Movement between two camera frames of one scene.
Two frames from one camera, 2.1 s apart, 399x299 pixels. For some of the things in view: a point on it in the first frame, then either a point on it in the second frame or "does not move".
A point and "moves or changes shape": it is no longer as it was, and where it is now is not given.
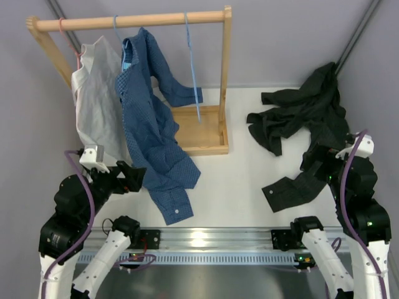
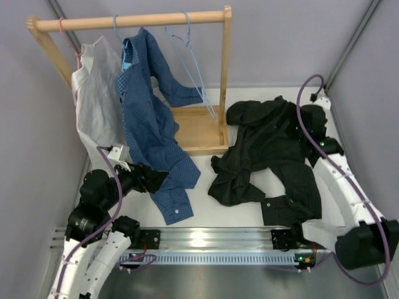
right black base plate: x=282 y=239 does not move
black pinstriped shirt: x=317 y=107 moves or changes shape
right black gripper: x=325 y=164 -> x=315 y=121
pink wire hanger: x=78 y=55 does not move
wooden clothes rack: x=200 y=131 does not move
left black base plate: x=152 y=237 does not move
